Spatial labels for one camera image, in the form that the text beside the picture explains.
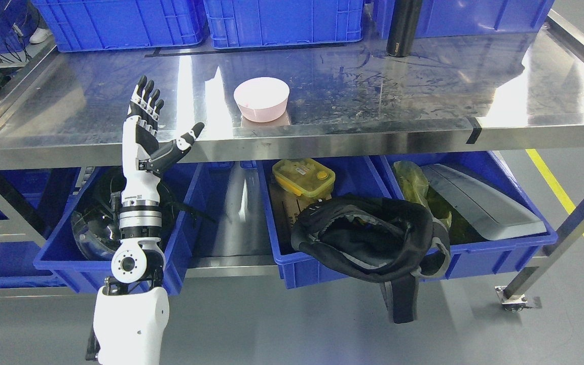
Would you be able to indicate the blue bin lower middle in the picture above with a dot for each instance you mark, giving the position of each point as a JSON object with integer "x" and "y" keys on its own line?
{"x": 355, "y": 175}

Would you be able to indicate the blue bin lower left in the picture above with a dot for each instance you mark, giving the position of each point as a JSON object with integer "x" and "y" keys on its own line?
{"x": 62, "y": 257}

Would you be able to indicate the blue crate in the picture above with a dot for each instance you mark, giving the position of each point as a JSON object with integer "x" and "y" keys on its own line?
{"x": 454, "y": 18}
{"x": 275, "y": 24}
{"x": 79, "y": 26}

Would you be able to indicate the yellow plastic lunch box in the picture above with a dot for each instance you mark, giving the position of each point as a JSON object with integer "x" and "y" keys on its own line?
{"x": 304, "y": 178}

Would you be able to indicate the pink bowl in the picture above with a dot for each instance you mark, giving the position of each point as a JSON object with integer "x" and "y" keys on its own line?
{"x": 262, "y": 99}

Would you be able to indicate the stainless steel table frame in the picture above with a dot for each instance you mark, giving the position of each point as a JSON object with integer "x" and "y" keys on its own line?
{"x": 454, "y": 94}

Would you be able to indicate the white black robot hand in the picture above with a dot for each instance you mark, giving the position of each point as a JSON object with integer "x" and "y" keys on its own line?
{"x": 144, "y": 161}

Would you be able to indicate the black grey backpack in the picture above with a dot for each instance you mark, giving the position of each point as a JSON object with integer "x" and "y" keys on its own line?
{"x": 392, "y": 242}

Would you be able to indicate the black cylinder bottle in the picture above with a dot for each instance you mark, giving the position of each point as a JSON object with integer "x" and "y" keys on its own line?
{"x": 404, "y": 21}

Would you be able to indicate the blue crate top right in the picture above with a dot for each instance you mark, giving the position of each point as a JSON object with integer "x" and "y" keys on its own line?
{"x": 454, "y": 18}

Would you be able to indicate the blue crate top left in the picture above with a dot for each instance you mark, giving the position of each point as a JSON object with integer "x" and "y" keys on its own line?
{"x": 79, "y": 26}

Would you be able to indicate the white shoe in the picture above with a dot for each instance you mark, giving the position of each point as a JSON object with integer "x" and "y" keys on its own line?
{"x": 40, "y": 35}

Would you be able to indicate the blue bin lower right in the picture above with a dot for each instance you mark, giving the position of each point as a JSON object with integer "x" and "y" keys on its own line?
{"x": 481, "y": 257}

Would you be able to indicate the yellow green plastic bag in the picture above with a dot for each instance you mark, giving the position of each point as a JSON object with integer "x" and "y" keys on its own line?
{"x": 415, "y": 188}

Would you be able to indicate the grey plastic panel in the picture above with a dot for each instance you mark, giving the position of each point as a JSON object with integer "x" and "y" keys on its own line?
{"x": 493, "y": 214}

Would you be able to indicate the blue crate top middle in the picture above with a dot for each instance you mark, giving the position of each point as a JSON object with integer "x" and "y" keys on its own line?
{"x": 275, "y": 24}

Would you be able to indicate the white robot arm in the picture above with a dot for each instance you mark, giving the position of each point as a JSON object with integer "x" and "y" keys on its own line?
{"x": 132, "y": 308}

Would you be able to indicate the blue bin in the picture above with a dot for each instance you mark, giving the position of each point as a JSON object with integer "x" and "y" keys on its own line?
{"x": 62, "y": 257}
{"x": 481, "y": 257}
{"x": 355, "y": 175}

